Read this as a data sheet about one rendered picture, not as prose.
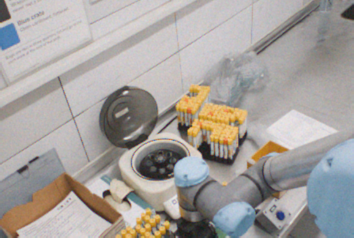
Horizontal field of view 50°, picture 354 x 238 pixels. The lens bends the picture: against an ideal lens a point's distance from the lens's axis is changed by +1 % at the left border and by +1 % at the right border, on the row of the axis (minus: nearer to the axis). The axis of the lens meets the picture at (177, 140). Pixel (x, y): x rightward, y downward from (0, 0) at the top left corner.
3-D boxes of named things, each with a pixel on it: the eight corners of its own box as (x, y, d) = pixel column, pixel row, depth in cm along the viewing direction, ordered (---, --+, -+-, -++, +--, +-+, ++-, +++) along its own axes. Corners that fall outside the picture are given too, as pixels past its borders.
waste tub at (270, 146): (279, 201, 123) (281, 179, 116) (245, 181, 130) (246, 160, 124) (301, 177, 129) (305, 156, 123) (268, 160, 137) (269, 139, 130)
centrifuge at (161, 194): (167, 231, 118) (161, 206, 110) (116, 180, 137) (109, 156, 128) (222, 190, 128) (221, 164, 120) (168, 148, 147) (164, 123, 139)
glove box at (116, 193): (133, 243, 116) (128, 224, 110) (86, 205, 129) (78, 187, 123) (161, 217, 122) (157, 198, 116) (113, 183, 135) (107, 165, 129)
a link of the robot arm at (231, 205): (270, 192, 75) (230, 164, 82) (230, 224, 70) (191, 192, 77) (268, 217, 80) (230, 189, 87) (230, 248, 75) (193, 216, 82)
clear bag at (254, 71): (241, 95, 168) (242, 67, 159) (220, 78, 180) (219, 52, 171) (276, 79, 175) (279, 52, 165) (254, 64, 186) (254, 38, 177)
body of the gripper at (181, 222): (175, 246, 98) (169, 217, 90) (194, 223, 102) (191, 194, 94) (198, 262, 94) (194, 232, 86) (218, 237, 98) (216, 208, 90)
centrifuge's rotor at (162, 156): (158, 197, 122) (155, 182, 117) (132, 171, 131) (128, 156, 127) (194, 172, 128) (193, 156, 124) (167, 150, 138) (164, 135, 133)
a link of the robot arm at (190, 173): (190, 187, 76) (163, 165, 81) (193, 220, 83) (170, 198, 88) (218, 167, 79) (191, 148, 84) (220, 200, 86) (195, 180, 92)
